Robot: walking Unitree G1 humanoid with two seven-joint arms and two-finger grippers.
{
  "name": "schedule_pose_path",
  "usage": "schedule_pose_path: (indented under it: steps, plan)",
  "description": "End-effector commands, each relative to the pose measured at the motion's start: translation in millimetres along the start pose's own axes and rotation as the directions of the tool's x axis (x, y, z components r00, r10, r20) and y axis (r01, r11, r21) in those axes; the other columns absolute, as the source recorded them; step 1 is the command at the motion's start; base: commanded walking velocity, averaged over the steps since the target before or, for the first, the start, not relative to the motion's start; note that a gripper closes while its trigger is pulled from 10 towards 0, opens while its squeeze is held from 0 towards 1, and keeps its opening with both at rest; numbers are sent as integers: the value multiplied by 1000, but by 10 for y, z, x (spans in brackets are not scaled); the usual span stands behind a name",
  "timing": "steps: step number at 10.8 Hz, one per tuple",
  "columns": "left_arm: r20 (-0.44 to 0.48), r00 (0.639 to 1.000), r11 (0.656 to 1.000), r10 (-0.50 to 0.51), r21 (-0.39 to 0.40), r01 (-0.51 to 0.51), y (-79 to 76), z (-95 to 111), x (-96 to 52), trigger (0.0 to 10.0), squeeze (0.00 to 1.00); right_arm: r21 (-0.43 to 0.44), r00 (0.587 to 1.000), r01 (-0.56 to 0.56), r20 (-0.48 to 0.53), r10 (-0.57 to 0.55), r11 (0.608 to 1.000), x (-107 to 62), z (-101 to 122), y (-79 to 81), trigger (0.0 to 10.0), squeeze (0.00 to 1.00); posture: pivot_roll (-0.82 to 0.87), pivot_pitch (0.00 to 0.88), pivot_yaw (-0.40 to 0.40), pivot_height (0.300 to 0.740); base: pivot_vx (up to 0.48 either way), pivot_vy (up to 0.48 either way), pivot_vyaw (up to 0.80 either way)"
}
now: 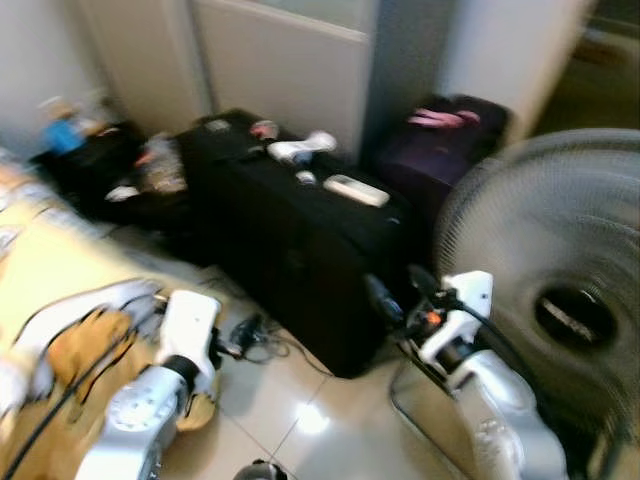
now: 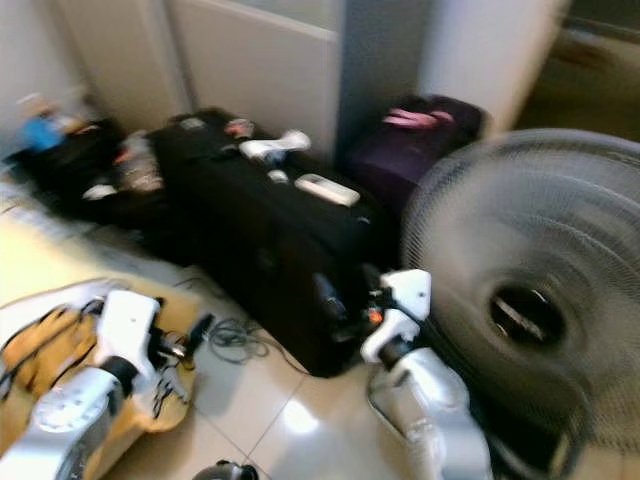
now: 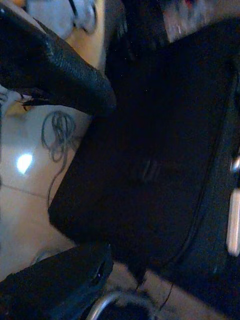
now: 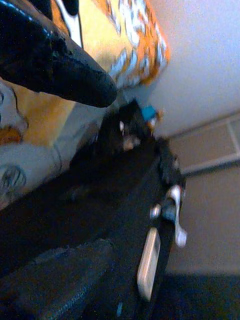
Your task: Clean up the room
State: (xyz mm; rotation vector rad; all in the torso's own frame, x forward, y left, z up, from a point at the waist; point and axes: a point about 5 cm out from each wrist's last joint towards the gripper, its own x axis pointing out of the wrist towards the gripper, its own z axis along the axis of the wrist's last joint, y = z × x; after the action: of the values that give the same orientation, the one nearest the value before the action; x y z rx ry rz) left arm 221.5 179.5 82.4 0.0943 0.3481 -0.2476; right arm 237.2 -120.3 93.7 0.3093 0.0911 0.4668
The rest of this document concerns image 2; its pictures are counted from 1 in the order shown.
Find dark purple suitcase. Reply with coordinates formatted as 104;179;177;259
342;95;489;216

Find pink cloth item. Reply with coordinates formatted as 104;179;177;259
382;107;454;130

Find white door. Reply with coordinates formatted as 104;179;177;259
168;0;346;156

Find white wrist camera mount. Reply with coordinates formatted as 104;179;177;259
360;268;433;363
95;290;163;386

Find clear plastic bag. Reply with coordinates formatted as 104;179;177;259
115;133;166;194

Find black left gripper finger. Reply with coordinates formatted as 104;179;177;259
178;313;217;353

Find grey standing fan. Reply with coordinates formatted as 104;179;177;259
365;128;640;480

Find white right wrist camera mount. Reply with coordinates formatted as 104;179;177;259
360;268;433;363

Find white bottle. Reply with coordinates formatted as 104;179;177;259
238;129;311;163

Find dark robot foot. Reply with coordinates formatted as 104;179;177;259
192;459;259;480

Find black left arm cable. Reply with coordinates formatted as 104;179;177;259
0;298;103;396

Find black floor cable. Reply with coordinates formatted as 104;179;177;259
205;318;269;366

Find small black bag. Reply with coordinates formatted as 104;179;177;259
8;118;171;263

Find white remote control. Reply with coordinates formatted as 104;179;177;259
294;173;362;208

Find small white object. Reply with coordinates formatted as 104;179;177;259
82;182;118;201

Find blue toy figure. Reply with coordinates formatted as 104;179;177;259
18;95;86;151

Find yellow cartoon print blanket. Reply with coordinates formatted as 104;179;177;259
0;185;211;480

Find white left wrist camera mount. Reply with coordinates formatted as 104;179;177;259
95;290;163;386

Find large black suitcase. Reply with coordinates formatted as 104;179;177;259
150;106;396;379

